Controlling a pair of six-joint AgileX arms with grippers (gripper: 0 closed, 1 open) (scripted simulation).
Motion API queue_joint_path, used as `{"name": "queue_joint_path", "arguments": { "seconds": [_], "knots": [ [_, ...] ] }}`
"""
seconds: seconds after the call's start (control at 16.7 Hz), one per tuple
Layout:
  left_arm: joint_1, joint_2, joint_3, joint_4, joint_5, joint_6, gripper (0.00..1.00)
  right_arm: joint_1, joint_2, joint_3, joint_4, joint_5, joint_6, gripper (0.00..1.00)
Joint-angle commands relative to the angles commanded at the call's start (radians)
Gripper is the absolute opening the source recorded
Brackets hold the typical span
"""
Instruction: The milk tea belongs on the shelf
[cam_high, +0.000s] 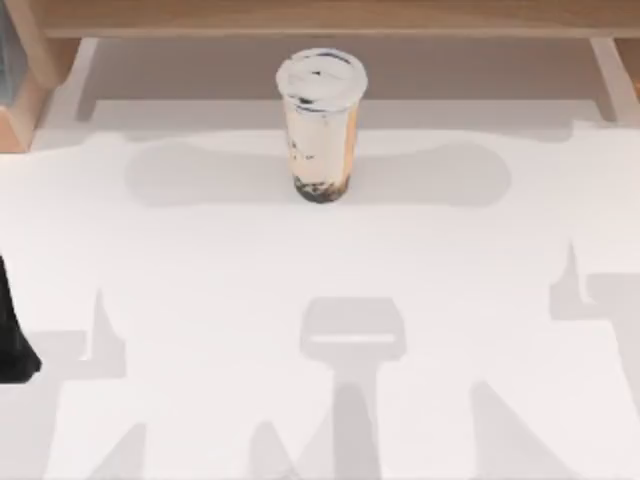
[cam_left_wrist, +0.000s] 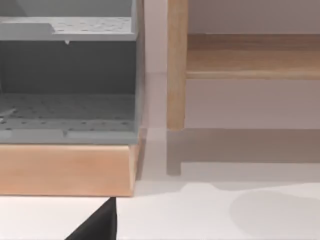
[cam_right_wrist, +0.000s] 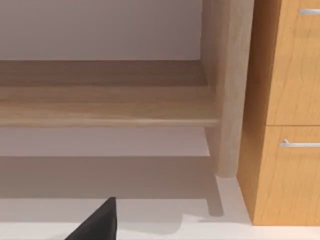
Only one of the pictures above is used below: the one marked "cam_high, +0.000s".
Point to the bubble tea cup with lid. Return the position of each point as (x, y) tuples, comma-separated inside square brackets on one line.
[(320, 130)]

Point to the wooden open shelf cabinet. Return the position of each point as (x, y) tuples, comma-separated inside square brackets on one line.
[(320, 17)]

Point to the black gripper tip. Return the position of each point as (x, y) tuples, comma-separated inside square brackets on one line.
[(12, 345)]

